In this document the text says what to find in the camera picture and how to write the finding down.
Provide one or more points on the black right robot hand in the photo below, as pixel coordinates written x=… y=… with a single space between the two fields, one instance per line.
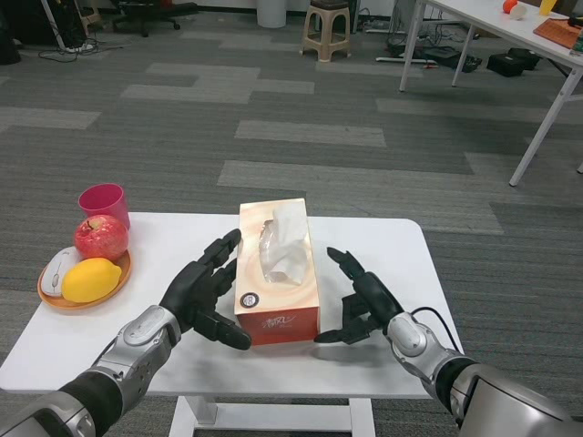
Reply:
x=375 y=298

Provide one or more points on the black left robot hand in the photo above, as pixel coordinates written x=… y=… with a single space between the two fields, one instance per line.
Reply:
x=196 y=291

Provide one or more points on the orange tissue box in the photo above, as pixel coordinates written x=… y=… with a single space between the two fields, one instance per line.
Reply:
x=255 y=282

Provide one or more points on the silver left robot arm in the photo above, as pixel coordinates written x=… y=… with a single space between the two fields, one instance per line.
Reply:
x=136 y=350

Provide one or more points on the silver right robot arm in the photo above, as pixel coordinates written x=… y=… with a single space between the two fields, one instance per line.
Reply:
x=423 y=350

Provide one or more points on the orange plate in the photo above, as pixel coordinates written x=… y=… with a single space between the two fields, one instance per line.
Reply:
x=117 y=287

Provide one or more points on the yellow lemon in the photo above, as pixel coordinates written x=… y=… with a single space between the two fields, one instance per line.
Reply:
x=91 y=282

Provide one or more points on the red apple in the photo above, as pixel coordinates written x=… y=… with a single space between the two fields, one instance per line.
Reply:
x=100 y=239

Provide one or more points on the pink plastic cup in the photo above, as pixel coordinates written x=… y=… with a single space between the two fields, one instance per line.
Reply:
x=104 y=202

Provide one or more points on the white computer mouse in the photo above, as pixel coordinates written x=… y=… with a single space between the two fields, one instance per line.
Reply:
x=54 y=275

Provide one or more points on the black flat bag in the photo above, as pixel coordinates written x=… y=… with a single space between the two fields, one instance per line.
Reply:
x=448 y=57

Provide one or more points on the white power strip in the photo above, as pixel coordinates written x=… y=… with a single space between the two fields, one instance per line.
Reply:
x=78 y=47

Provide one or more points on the black hard case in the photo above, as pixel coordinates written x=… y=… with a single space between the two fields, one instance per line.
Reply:
x=511 y=63

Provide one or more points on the black office chair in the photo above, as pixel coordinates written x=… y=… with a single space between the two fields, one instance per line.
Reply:
x=143 y=18

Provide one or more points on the white cylindrical bin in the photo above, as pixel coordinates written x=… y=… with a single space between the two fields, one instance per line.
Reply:
x=271 y=13

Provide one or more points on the beige plastic stool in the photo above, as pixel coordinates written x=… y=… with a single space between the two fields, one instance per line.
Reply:
x=329 y=11

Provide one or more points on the white long desk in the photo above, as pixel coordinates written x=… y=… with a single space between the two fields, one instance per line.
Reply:
x=483 y=18

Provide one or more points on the white metal stand leg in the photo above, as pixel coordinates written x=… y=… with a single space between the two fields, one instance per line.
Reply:
x=52 y=23

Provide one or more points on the black round floor bin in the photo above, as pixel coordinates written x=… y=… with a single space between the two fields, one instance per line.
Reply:
x=8 y=51

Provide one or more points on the small white cup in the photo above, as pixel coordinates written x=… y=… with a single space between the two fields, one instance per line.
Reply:
x=518 y=13

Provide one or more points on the black cabinet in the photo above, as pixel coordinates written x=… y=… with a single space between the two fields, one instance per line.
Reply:
x=27 y=20

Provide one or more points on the orange flat tray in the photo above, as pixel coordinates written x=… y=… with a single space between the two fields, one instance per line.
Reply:
x=556 y=34

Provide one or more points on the small orange ball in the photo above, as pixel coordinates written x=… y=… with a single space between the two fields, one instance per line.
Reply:
x=509 y=6

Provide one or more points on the clear bottle green label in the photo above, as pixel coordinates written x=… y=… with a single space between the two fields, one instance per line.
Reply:
x=578 y=44

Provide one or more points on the yellow cup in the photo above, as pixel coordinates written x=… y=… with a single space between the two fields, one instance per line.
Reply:
x=547 y=7

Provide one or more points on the black and yellow tool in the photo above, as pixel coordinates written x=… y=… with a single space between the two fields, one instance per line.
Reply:
x=576 y=21

